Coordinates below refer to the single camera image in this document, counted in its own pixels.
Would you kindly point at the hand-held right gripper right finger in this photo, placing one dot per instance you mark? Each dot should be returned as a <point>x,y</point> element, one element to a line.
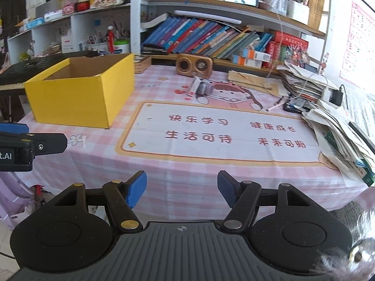
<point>227,188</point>

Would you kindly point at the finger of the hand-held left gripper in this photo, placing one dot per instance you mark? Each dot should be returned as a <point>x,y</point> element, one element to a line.
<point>14,128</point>
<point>51,144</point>

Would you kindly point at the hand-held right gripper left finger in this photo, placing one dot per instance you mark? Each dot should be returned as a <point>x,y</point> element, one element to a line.
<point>136,188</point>

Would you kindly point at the yellow cardboard box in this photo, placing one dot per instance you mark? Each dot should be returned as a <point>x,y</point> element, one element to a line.
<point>73,99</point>

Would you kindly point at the desktop with pink checked cloth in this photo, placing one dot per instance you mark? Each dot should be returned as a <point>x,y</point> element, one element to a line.
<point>205,181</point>

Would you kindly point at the lavender cloth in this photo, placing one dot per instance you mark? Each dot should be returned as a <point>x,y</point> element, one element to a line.
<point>14,199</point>

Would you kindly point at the black keyboard piano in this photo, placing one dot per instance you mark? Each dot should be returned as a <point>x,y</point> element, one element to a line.
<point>26,67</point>

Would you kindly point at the pink pen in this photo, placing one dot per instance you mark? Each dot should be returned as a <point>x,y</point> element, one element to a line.
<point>275,105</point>

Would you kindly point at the white box with red label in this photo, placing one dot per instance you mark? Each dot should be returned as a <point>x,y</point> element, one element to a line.
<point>66,44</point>

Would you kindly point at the small white pink box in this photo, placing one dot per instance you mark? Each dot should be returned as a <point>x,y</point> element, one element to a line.
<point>194,87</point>

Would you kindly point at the blue tissue pack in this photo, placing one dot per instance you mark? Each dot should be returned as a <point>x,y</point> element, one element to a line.
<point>35,23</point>

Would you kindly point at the black phone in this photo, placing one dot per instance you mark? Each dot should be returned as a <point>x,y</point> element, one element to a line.
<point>296,105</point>

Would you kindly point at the holder of brushes and pens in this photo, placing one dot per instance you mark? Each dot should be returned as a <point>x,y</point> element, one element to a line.
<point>98,45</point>

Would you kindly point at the brown paper envelopes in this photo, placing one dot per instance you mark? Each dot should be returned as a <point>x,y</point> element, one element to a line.
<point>252,80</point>

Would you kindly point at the white wipes pack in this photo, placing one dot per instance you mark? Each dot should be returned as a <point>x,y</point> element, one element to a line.
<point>53,15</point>

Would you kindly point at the red white toy figure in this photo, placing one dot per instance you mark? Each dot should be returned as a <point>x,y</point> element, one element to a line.
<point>111,41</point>

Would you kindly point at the white jar with green lid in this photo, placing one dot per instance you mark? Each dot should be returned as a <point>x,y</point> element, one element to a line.
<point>121,46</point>

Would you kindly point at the wooden chessboard box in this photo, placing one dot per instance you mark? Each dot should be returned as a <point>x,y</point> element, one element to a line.
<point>142,64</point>

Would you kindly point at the dark wooden door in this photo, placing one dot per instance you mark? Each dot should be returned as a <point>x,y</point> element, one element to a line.
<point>11,5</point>

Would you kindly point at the large pile of papers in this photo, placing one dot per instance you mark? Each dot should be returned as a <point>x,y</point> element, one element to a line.
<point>337,134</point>

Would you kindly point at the grey knitted cushion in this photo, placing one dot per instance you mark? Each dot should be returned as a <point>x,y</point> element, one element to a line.
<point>347,213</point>

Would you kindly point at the brown retro radio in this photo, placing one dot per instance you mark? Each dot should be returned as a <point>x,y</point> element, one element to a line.
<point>194,66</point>

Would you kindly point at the orange white small box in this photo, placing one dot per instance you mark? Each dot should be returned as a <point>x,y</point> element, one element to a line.
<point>247,61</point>
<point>255,54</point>

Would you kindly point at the pink round box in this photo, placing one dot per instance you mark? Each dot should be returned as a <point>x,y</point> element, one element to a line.
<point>68,8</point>

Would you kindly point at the fluffy pompom with metal bell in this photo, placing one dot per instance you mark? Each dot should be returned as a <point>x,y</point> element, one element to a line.
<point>345,257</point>

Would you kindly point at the white charger plug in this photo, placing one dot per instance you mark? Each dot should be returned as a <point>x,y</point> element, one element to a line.
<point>326,93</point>

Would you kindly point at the black pencil case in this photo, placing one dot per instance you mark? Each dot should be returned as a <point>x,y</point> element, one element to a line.
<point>155,49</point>

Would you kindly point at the black power adapter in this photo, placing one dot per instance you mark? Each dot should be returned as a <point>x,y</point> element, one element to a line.
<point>337,96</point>

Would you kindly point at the row of blue books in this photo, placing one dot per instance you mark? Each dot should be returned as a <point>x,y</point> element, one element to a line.
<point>205,38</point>

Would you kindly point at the colourful paper decoration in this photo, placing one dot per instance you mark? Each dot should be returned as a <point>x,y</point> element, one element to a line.
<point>297,53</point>

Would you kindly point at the stack of red books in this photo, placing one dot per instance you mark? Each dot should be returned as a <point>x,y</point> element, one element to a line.
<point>288,39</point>

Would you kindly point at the white bar lamp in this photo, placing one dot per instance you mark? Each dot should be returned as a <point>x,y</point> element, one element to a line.
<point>208,17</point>

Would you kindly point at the white storage box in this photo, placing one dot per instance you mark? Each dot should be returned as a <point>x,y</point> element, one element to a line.
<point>298,13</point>

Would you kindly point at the row of yellow books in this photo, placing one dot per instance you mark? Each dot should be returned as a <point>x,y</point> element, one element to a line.
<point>317,7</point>

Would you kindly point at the grey toy camera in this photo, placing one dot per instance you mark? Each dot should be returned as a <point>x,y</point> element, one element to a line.
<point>204,87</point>

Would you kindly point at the red rabbit wall sticker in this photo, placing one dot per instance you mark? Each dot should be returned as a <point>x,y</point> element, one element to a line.
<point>325,63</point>

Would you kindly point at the alphabet wall poster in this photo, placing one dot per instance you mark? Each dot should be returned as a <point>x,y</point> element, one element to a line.
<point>360,44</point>

